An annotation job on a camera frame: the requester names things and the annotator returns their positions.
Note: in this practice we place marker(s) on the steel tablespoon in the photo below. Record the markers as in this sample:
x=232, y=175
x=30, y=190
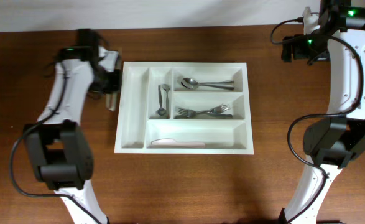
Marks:
x=194, y=84
x=224, y=82

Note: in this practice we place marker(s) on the steel fork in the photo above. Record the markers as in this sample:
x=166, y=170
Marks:
x=216, y=110
x=187, y=113

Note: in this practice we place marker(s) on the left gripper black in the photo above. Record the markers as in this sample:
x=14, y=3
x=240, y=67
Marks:
x=116, y=86

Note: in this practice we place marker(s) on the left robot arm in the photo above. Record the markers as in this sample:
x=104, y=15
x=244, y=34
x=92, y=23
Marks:
x=58, y=151

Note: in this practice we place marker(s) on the pink plastic knife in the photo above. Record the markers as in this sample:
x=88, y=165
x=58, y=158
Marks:
x=174, y=143

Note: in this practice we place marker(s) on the small steel teaspoon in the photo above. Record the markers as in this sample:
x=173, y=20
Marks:
x=161, y=110

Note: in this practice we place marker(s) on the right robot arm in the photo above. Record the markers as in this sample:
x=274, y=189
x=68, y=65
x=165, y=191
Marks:
x=334, y=34

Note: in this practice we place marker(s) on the metal chopstick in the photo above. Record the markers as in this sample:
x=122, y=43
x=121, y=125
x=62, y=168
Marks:
x=113, y=101
x=109, y=101

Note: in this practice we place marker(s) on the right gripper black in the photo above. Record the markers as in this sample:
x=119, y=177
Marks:
x=300, y=53

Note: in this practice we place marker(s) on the small steel teaspoon sideways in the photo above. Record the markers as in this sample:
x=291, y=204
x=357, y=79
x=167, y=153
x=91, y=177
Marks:
x=166, y=88

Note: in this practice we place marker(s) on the white plastic cutlery tray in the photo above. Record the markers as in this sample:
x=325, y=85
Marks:
x=194, y=86

